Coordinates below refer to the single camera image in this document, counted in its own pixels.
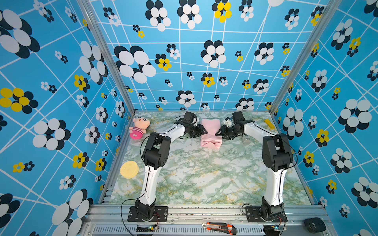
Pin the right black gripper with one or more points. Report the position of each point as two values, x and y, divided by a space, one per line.
223 133

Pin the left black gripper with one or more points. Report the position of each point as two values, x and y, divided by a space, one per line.
200 131

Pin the purple wrapping paper sheet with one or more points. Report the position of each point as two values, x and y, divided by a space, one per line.
210 140

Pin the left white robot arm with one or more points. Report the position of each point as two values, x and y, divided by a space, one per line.
156 152

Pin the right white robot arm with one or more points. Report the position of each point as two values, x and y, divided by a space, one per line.
276 156

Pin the yellow tape piece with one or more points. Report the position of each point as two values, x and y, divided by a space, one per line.
270 124

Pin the pink plush doll toy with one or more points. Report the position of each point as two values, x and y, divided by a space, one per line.
141 124

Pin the yellow round disc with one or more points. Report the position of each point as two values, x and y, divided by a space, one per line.
129 170

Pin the red black utility knife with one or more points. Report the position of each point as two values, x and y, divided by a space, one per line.
220 227

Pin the black computer mouse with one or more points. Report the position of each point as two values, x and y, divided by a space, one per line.
315 225

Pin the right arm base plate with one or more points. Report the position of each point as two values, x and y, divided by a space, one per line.
264 214

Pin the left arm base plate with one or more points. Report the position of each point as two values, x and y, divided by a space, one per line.
147 213

